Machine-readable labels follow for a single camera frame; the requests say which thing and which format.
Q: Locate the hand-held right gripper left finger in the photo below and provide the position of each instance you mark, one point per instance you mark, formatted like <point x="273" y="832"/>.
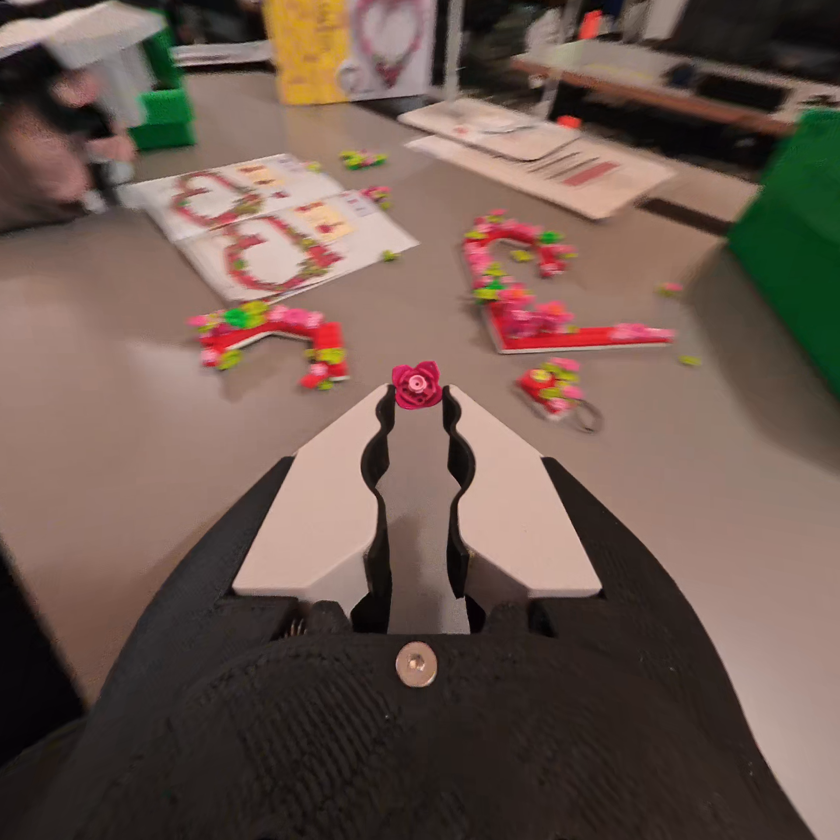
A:
<point x="315" y="512"/>

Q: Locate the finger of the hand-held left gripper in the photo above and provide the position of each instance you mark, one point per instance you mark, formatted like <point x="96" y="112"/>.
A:
<point x="85" y="29"/>

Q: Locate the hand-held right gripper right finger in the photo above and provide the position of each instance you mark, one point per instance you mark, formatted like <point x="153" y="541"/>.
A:
<point x="525" y="518"/>

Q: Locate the magenta lego rose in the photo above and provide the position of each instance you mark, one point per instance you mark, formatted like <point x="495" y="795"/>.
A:
<point x="415" y="385"/>

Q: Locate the small red lego section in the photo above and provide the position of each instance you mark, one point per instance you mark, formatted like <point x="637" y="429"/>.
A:
<point x="548" y="390"/>

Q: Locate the curved red lego section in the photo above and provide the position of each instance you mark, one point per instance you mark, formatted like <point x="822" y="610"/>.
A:
<point x="275" y="328"/>

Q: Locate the large red lego heart section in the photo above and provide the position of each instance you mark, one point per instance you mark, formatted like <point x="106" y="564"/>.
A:
<point x="518" y="308"/>

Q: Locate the yellow lego box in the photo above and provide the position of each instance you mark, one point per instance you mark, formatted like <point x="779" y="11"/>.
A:
<point x="308" y="52"/>

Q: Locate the small pink lego flower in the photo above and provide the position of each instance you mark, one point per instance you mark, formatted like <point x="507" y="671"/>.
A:
<point x="670" y="289"/>

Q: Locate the lego instruction booklet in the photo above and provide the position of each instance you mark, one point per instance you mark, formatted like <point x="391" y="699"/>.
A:
<point x="275" y="229"/>

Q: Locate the pink green lego flower cluster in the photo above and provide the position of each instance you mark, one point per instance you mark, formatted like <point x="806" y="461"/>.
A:
<point x="377" y="195"/>
<point x="363" y="159"/>

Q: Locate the person's left hand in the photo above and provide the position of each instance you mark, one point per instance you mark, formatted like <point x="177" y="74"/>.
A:
<point x="39" y="164"/>

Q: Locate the large green plastic bin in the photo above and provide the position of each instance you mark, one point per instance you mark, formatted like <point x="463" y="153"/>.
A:
<point x="794" y="249"/>

